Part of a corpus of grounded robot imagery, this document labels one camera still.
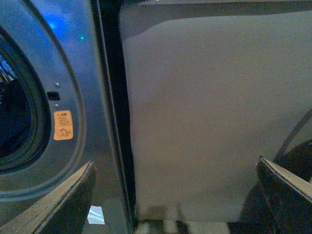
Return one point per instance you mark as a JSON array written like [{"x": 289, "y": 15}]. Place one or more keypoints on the grey front-load washing machine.
[{"x": 64, "y": 42}]

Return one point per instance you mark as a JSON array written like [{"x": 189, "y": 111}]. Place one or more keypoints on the right gripper left finger tan edge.
[{"x": 62, "y": 211}]

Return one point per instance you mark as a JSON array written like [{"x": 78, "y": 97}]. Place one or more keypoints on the white tape piece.
[{"x": 96, "y": 216}]

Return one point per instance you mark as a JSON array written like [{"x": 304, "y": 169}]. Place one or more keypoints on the right gripper right finger tan edge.
[{"x": 288, "y": 197}]

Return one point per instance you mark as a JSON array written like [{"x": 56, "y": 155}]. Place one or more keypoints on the orange warning sticker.
[{"x": 63, "y": 125}]

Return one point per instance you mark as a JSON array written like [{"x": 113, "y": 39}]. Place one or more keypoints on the black rubber door gasket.
[{"x": 25, "y": 120}]

